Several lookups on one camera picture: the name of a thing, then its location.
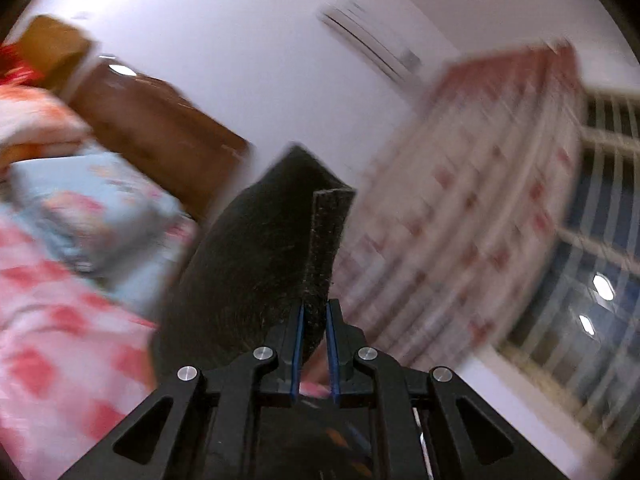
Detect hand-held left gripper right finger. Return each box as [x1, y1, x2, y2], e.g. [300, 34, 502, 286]
[325, 299, 586, 480]

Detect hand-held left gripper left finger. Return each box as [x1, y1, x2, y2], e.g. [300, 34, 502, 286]
[57, 301, 306, 480]

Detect black knit garment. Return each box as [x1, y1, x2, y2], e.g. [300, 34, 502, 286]
[150, 145, 357, 396]

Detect pink floral curtain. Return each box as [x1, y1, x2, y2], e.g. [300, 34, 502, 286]
[330, 42, 588, 361]

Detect pink checked bed sheet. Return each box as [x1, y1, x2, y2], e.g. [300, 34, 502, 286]
[0, 205, 341, 466]

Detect light blue floral pillow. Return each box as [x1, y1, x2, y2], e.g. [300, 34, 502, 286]
[10, 152, 188, 281]

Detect wooden headboard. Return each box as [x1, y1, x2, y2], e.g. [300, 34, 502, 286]
[67, 57, 253, 223]

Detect white window grille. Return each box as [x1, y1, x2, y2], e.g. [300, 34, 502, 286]
[500, 87, 640, 441]

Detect orange floral pillow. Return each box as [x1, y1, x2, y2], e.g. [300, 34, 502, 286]
[0, 85, 96, 166]

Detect wooden nightstand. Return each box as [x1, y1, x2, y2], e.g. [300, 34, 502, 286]
[17, 14, 96, 101]

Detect red cloth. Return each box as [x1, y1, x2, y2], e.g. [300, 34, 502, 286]
[0, 45, 36, 88]

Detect white wall air conditioner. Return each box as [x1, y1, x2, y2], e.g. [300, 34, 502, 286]
[317, 2, 423, 81]

